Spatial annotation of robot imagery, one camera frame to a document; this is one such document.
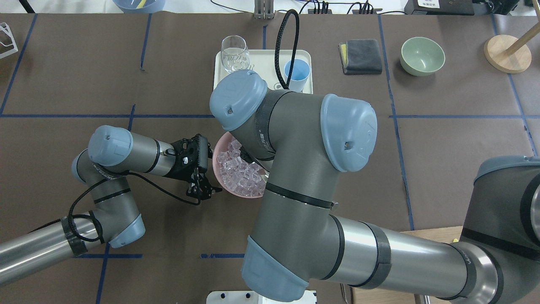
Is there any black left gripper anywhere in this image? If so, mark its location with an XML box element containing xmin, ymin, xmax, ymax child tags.
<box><xmin>167</xmin><ymin>133</ymin><xmax>223</xmax><ymax>201</ymax></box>

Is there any pink bowl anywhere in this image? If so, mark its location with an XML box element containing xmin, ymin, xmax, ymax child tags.
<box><xmin>212</xmin><ymin>131</ymin><xmax>270</xmax><ymax>199</ymax></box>

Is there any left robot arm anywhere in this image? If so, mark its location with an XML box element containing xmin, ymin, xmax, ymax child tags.
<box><xmin>0</xmin><ymin>125</ymin><xmax>222</xmax><ymax>285</ymax></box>

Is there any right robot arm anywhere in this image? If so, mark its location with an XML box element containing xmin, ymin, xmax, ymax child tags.
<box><xmin>210</xmin><ymin>71</ymin><xmax>539</xmax><ymax>304</ymax></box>

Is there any pile of clear ice cubes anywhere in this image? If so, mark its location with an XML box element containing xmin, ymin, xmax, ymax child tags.
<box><xmin>218</xmin><ymin>140</ymin><xmax>267</xmax><ymax>197</ymax></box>

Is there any light blue plastic cup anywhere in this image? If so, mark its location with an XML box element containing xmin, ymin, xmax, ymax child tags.
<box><xmin>283</xmin><ymin>58</ymin><xmax>311</xmax><ymax>92</ymax></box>

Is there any clear wine glass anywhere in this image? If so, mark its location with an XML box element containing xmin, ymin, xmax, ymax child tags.
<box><xmin>221</xmin><ymin>35</ymin><xmax>250</xmax><ymax>73</ymax></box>

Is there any cream bear tray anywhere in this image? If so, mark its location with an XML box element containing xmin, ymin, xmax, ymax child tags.
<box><xmin>213</xmin><ymin>49</ymin><xmax>313</xmax><ymax>94</ymax></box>

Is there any wooden cutting board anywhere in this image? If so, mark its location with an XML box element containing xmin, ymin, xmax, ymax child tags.
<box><xmin>340</xmin><ymin>225</ymin><xmax>469</xmax><ymax>304</ymax></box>

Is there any blue bowl on side desk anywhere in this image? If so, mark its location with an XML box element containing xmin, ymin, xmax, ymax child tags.
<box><xmin>113</xmin><ymin>0</ymin><xmax>166</xmax><ymax>14</ymax></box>

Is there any grey folded cloth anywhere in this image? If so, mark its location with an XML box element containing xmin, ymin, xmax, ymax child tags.
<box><xmin>339</xmin><ymin>39</ymin><xmax>382</xmax><ymax>75</ymax></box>

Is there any black power strip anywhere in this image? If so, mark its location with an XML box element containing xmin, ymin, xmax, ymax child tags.
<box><xmin>300</xmin><ymin>0</ymin><xmax>382</xmax><ymax>15</ymax></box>

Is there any green ceramic bowl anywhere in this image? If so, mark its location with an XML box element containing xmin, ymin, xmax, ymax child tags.
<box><xmin>400</xmin><ymin>37</ymin><xmax>446</xmax><ymax>76</ymax></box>

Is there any black device box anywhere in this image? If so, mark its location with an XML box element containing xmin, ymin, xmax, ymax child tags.
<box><xmin>404</xmin><ymin>0</ymin><xmax>498</xmax><ymax>16</ymax></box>

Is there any wooden stand with round base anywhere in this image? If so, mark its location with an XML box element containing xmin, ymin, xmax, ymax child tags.
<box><xmin>483</xmin><ymin>23</ymin><xmax>540</xmax><ymax>74</ymax></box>

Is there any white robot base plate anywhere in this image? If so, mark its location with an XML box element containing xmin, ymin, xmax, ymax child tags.
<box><xmin>206</xmin><ymin>290</ymin><xmax>318</xmax><ymax>304</ymax></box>

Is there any aluminium frame post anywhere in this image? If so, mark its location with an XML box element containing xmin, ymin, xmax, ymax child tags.
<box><xmin>254</xmin><ymin>0</ymin><xmax>275</xmax><ymax>20</ymax></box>

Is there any white wire cup rack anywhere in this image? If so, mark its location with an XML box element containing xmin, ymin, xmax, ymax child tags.
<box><xmin>0</xmin><ymin>22</ymin><xmax>19</xmax><ymax>59</ymax></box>

